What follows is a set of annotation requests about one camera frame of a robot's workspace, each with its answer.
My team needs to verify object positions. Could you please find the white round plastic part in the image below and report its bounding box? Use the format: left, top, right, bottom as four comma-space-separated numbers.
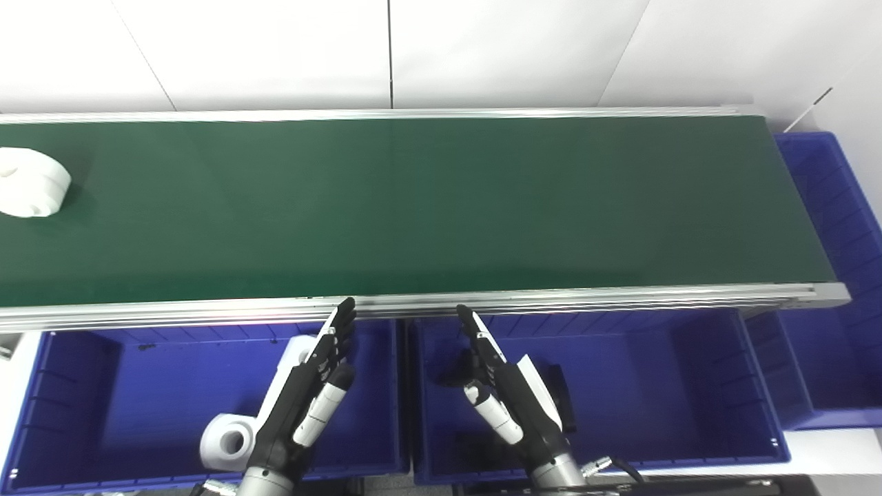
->
200, 413, 257, 473
281, 335, 319, 369
0, 147, 72, 218

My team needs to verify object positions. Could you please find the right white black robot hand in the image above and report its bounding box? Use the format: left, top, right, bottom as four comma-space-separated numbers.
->
456, 304, 574, 474

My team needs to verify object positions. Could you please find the blue plastic bin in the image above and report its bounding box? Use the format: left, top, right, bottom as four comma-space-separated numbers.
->
744, 132, 882, 432
407, 309, 792, 486
0, 319, 409, 494

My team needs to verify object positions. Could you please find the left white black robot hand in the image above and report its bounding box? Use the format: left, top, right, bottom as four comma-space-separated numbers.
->
241, 298, 358, 477

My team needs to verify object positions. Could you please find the black robot torso part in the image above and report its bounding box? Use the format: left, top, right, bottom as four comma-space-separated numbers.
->
451, 477, 783, 496

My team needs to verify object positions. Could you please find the green conveyor belt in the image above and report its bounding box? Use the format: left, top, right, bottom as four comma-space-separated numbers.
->
0, 105, 851, 334
0, 116, 838, 308

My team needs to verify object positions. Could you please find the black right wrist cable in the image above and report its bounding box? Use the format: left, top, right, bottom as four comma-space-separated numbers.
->
581, 455, 646, 483

